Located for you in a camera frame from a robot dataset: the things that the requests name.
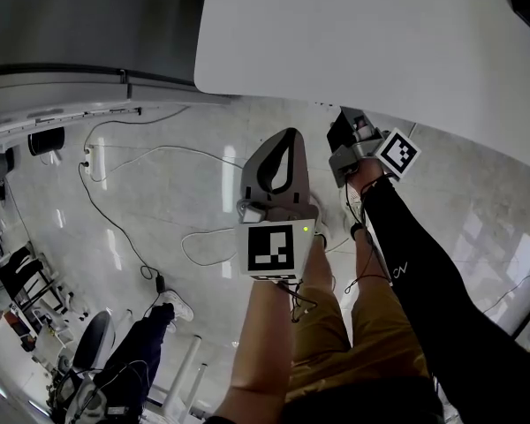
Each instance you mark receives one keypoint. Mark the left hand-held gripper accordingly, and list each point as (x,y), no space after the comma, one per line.
(269,250)

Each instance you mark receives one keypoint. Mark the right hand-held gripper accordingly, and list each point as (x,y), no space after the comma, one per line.
(397,153)

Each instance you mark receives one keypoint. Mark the person's right forearm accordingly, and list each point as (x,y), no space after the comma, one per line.
(406,254)

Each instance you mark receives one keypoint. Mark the person's left forearm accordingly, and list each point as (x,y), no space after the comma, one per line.
(265,334)

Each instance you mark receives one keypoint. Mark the white desk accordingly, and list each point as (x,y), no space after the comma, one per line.
(358,38)

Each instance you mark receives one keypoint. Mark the person's right hand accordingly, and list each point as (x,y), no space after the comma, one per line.
(368,172)

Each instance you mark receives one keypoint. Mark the person's left white shoe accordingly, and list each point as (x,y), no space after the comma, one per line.
(318,203)

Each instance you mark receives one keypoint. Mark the person's white shoe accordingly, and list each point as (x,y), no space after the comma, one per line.
(318,203)
(354,208)

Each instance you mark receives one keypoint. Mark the person's right white shoe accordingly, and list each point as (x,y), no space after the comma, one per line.
(354,208)

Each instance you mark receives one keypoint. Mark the person's left leg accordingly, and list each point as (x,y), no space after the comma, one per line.
(318,261)

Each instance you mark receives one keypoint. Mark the person's leg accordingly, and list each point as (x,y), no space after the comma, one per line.
(363,259)
(318,261)

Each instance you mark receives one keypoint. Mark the person's right leg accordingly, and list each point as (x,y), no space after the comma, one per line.
(363,259)

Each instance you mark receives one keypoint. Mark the person's khaki shorts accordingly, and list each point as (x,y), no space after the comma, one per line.
(335,347)

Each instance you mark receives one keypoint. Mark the white power strip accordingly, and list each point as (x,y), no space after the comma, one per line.
(88,159)

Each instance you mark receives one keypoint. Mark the white table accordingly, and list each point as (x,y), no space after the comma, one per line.
(185,378)

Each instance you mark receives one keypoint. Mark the black waste bin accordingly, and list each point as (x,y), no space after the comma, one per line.
(46,140)

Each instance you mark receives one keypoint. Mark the black swivel chair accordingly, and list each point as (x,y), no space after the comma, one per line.
(95,340)

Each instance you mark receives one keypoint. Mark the person's black shirt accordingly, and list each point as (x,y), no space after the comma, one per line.
(358,410)

